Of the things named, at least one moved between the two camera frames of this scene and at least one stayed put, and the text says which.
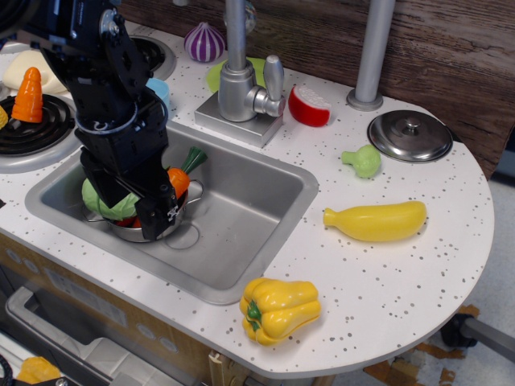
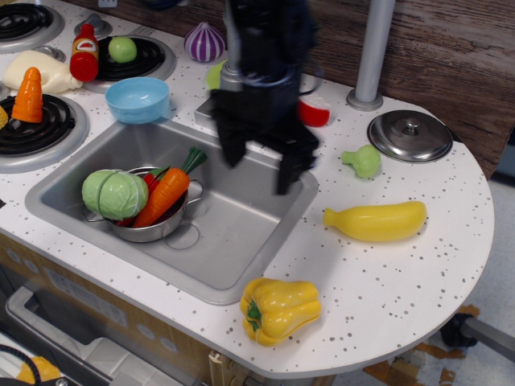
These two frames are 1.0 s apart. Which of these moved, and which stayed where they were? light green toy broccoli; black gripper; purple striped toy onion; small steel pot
Moved: black gripper
Stayed: purple striped toy onion; light green toy broccoli; small steel pot
